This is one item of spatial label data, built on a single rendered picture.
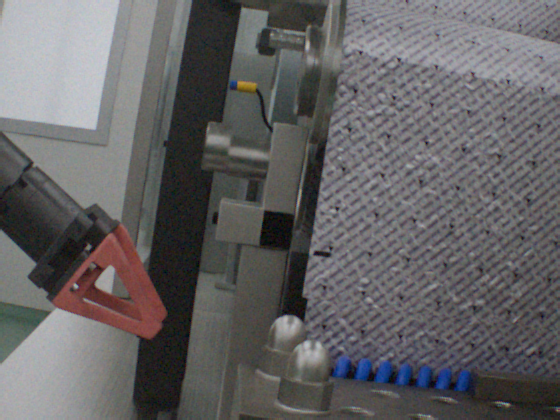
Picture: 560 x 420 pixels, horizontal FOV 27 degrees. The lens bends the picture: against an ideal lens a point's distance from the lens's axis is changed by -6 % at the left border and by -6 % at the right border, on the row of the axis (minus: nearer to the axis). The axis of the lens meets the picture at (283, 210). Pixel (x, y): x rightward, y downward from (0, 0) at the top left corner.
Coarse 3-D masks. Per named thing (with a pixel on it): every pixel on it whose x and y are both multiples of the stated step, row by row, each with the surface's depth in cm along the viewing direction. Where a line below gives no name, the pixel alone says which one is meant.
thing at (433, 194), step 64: (384, 64) 89; (384, 128) 89; (448, 128) 89; (512, 128) 89; (320, 192) 89; (384, 192) 89; (448, 192) 89; (512, 192) 90; (320, 256) 89; (384, 256) 90; (448, 256) 90; (512, 256) 90; (512, 320) 90
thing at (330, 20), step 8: (328, 8) 94; (336, 8) 92; (328, 16) 93; (336, 16) 91; (328, 24) 91; (336, 24) 90; (328, 32) 90; (328, 40) 89; (328, 48) 89; (328, 56) 89; (328, 64) 89; (328, 72) 89; (320, 80) 90; (328, 80) 89; (320, 88) 89; (320, 96) 90; (320, 104) 90; (320, 112) 90; (312, 120) 93; (320, 120) 91; (312, 128) 92; (312, 136) 93
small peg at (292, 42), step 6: (270, 36) 94; (276, 36) 94; (282, 36) 94; (288, 36) 94; (294, 36) 94; (300, 36) 94; (270, 42) 94; (276, 42) 94; (282, 42) 94; (288, 42) 94; (294, 42) 94; (300, 42) 94; (282, 48) 94; (288, 48) 94; (294, 48) 94; (300, 48) 94
